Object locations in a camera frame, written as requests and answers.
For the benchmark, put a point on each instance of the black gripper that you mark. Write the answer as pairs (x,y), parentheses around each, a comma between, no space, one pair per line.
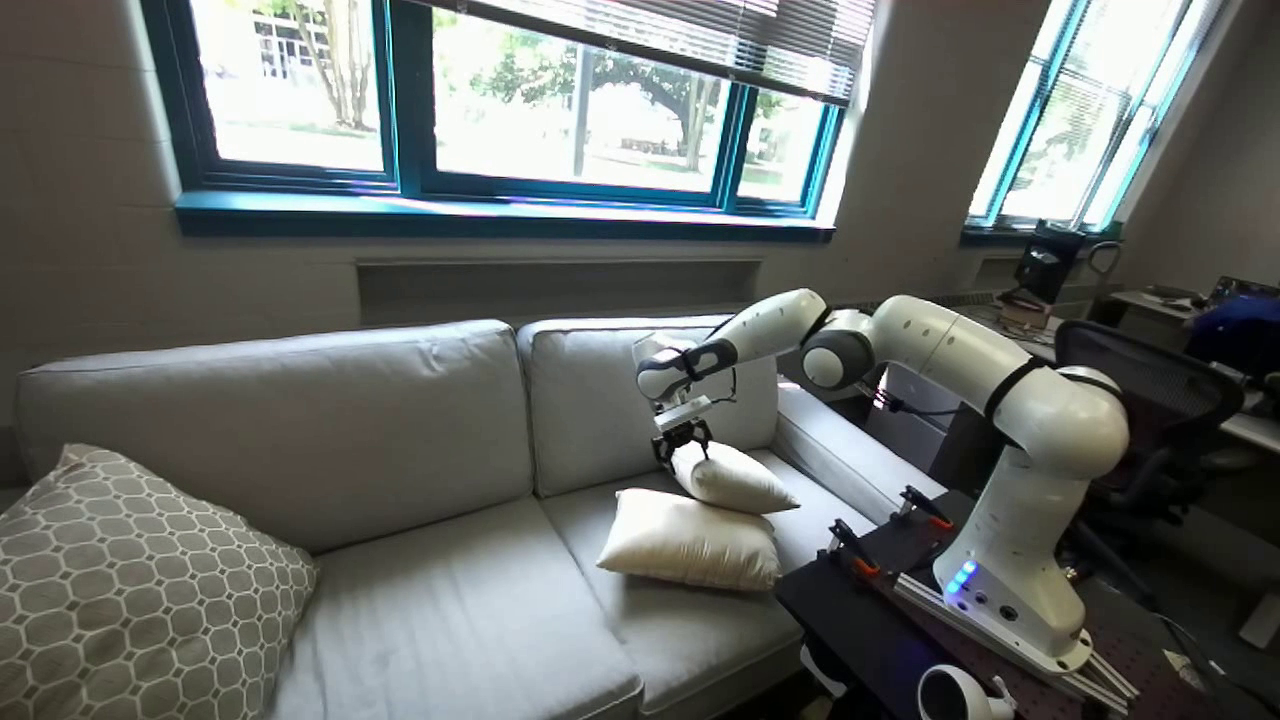
(682,409)

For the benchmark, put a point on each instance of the smaller cream pillow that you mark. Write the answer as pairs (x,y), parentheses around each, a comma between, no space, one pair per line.
(732,480)

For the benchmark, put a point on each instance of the larger cream pillow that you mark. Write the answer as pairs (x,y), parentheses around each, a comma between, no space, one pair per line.
(682,542)

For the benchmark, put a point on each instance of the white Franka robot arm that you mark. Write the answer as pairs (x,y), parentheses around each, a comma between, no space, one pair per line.
(1055,414)

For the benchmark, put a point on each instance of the grey fabric sofa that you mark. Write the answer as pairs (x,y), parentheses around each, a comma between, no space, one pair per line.
(843,452)

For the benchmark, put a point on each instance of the orange black clamp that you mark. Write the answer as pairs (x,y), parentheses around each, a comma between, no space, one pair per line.
(924,511)
(858,552)

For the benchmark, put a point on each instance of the dark grey filing cabinet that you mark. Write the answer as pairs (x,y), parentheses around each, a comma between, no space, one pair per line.
(922,427)

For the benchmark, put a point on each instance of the black robot table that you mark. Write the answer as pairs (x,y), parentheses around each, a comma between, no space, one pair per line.
(864,625)

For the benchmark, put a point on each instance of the black electronic device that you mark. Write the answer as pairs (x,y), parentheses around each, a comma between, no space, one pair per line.
(1046,273)

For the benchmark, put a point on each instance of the white VR controller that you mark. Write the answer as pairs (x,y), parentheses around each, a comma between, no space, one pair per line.
(994,698)

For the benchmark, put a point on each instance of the grey window blinds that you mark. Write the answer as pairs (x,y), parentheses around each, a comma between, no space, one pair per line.
(746,40)

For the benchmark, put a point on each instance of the wide blue framed window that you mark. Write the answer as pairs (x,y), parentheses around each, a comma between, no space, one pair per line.
(407,93)

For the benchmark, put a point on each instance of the narrow blue framed window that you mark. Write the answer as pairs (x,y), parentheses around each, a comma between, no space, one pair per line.
(1055,106)

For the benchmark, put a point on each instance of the blue bag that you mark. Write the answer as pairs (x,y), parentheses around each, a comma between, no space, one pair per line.
(1243,335)

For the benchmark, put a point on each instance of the patterned beige throw pillow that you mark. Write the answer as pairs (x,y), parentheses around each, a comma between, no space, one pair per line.
(121,603)

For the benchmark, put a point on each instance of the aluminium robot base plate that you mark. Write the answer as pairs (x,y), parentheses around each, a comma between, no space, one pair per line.
(1106,683)

